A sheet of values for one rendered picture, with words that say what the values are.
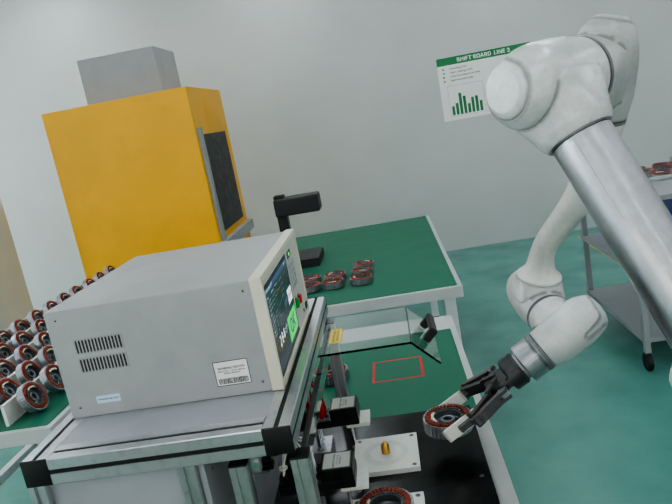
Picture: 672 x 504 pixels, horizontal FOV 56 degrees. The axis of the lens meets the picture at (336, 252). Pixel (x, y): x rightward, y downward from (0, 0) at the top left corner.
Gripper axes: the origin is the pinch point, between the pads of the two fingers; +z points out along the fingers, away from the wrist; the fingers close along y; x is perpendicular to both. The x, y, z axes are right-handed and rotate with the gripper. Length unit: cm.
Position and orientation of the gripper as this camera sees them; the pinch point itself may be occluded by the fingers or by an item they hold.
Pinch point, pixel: (449, 419)
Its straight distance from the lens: 150.6
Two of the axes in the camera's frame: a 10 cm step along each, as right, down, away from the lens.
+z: -7.5, 6.4, 1.8
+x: -6.6, -7.4, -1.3
